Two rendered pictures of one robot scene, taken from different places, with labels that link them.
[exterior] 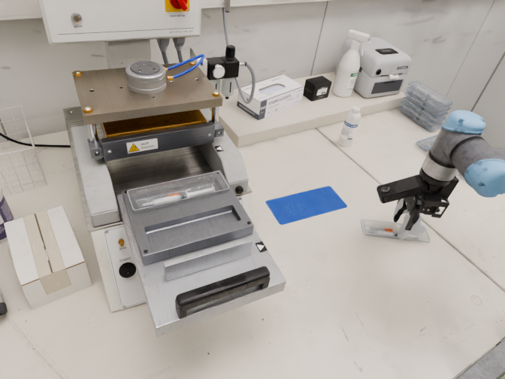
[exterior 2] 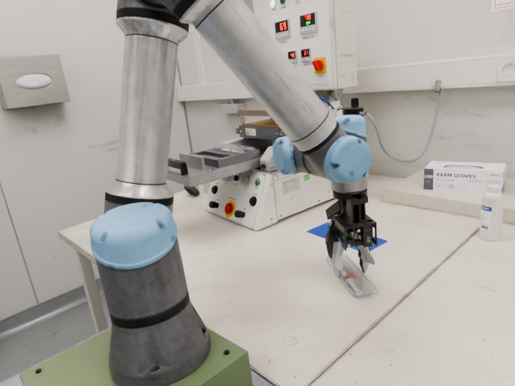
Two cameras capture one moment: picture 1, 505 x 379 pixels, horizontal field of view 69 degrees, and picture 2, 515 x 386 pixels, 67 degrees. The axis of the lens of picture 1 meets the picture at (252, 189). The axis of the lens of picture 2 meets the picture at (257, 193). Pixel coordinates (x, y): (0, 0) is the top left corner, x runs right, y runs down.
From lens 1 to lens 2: 1.30 m
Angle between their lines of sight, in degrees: 75
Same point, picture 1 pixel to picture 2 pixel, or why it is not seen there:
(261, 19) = (497, 104)
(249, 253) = (202, 168)
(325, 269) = (271, 253)
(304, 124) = (467, 206)
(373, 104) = not seen: outside the picture
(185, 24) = (325, 81)
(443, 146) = not seen: hidden behind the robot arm
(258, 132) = (404, 193)
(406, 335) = (223, 295)
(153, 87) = not seen: hidden behind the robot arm
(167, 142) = (259, 133)
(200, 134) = (271, 132)
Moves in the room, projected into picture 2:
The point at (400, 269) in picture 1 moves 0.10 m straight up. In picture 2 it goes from (300, 288) to (296, 249)
